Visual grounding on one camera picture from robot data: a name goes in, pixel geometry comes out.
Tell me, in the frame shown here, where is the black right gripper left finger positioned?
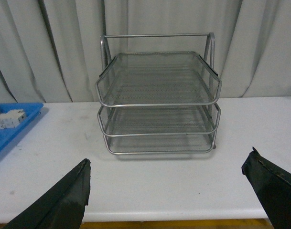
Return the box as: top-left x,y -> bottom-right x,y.
4,158 -> 91,229

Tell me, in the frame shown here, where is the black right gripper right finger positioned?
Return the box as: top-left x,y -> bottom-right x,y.
241,148 -> 291,229

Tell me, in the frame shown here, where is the silver mesh tray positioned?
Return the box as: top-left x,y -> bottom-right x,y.
97,104 -> 221,137
96,52 -> 222,107
103,132 -> 216,155

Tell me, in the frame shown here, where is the blue plastic tray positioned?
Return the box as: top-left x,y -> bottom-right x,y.
0,103 -> 43,152

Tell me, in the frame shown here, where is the silver mesh bottom tray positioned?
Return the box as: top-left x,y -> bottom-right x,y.
103,132 -> 216,155

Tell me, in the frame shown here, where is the white circuit breaker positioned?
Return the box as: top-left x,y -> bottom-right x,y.
0,109 -> 27,129

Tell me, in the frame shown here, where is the silver mesh top tray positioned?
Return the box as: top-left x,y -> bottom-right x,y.
96,52 -> 222,107

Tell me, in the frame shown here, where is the grey white curtain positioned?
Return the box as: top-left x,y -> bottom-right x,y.
0,0 -> 291,103

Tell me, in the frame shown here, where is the silver metal rack frame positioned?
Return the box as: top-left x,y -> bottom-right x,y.
99,32 -> 218,152

